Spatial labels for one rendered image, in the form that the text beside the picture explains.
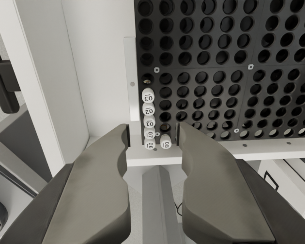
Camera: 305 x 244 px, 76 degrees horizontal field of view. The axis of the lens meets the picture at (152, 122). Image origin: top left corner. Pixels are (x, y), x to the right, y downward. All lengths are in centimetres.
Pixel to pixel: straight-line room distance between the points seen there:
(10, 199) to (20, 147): 14
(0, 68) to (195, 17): 18
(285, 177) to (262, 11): 25
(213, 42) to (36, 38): 15
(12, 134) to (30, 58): 45
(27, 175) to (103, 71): 35
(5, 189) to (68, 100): 34
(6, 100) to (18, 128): 42
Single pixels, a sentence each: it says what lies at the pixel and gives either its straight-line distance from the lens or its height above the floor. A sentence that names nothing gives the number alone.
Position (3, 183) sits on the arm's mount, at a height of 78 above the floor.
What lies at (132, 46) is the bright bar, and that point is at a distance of 24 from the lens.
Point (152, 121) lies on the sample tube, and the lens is 20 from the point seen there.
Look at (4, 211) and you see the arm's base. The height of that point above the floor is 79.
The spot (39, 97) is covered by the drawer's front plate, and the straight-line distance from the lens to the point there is 19.
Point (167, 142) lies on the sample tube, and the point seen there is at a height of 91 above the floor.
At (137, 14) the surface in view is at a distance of 19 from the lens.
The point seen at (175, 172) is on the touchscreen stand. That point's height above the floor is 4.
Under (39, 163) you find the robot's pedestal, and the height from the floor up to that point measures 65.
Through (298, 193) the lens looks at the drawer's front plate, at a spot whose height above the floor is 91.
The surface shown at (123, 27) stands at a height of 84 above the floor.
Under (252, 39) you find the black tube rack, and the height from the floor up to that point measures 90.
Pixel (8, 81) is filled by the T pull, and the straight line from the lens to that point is 22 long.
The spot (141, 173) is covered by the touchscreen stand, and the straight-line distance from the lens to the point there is 145.
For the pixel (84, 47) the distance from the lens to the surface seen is 27.
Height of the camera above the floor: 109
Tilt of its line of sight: 61 degrees down
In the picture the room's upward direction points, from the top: 174 degrees clockwise
